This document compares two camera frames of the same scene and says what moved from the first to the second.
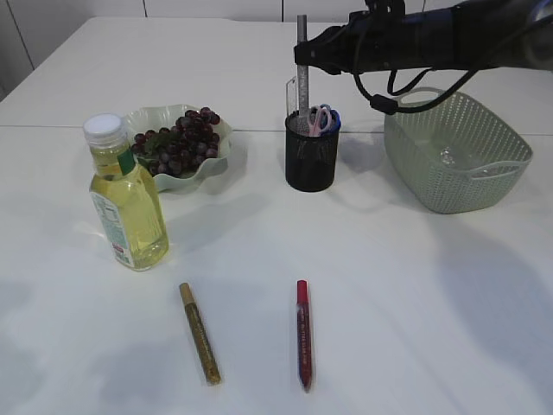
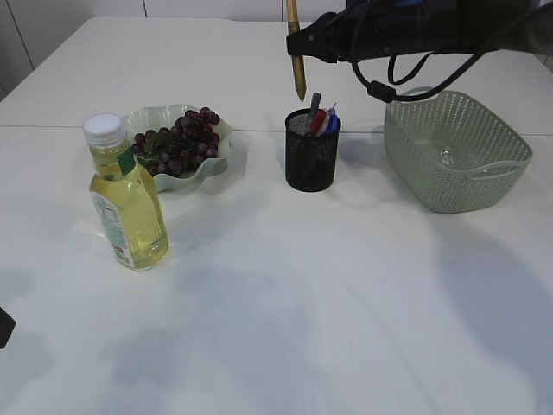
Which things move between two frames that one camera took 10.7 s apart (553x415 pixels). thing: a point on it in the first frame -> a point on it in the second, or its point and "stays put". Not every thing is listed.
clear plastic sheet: (447, 156) stays put
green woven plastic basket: (455, 156) stays put
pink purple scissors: (320, 120) stays put
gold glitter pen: (204, 350) -> (294, 25)
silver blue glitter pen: (302, 79) -> (314, 105)
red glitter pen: (303, 335) -> (317, 120)
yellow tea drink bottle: (128, 193) stays put
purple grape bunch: (176, 150) stays put
